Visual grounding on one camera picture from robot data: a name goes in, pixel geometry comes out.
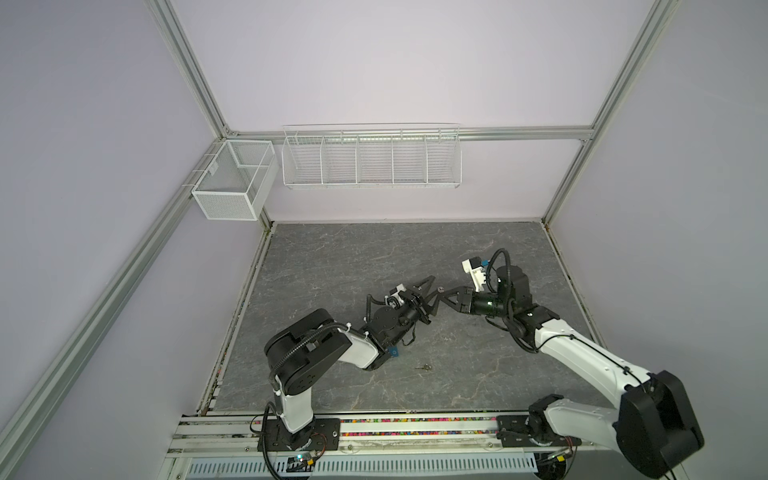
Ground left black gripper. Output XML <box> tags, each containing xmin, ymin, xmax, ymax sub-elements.
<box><xmin>388</xmin><ymin>277</ymin><xmax>441</xmax><ymax>348</ymax></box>

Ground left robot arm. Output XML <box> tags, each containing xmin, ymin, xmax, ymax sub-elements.
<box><xmin>261</xmin><ymin>276</ymin><xmax>437</xmax><ymax>451</ymax></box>

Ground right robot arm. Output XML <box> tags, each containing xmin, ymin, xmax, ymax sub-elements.
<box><xmin>437</xmin><ymin>248</ymin><xmax>705</xmax><ymax>479</ymax></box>

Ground white mesh box basket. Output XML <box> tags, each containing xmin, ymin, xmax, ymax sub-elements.
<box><xmin>192</xmin><ymin>140</ymin><xmax>279</xmax><ymax>221</ymax></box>

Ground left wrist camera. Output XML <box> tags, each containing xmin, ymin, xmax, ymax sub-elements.
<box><xmin>384</xmin><ymin>284</ymin><xmax>407</xmax><ymax>309</ymax></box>

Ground white wire shelf basket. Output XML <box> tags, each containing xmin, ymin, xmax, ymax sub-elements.
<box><xmin>281</xmin><ymin>123</ymin><xmax>463</xmax><ymax>189</ymax></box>

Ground white vented cable duct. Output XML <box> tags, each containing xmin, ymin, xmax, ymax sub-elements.
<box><xmin>184</xmin><ymin>452</ymin><xmax>538</xmax><ymax>479</ymax></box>

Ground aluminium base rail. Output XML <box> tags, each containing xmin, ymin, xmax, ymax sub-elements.
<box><xmin>164</xmin><ymin>410</ymin><xmax>601</xmax><ymax>461</ymax></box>

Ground aluminium frame profiles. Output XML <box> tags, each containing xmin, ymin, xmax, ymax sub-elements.
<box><xmin>1</xmin><ymin>1</ymin><xmax>679</xmax><ymax>479</ymax></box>

